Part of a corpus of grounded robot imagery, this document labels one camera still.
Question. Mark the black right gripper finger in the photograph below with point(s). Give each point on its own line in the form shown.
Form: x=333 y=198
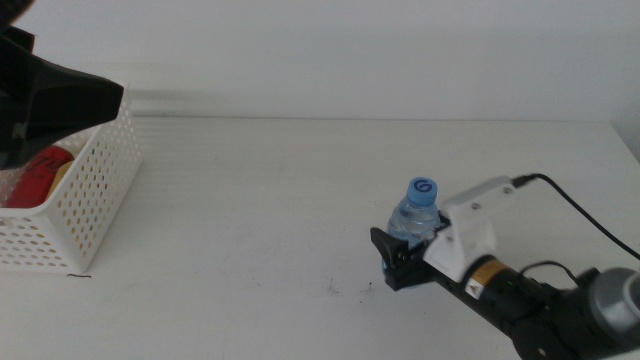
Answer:
x=397 y=250
x=444 y=222

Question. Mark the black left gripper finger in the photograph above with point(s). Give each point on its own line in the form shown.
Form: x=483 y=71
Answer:
x=45 y=75
x=45 y=120

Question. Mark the small water bottle blue cap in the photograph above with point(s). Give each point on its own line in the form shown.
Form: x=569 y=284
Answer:
x=422 y=192

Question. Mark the red soda can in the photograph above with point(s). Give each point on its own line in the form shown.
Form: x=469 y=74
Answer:
x=35 y=175

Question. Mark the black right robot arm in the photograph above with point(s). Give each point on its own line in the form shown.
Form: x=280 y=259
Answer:
x=550 y=320

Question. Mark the white perforated plastic basket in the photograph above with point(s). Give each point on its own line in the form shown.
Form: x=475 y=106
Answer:
x=90 y=210

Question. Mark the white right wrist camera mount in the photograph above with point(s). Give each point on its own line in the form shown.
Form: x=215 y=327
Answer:
x=470 y=230

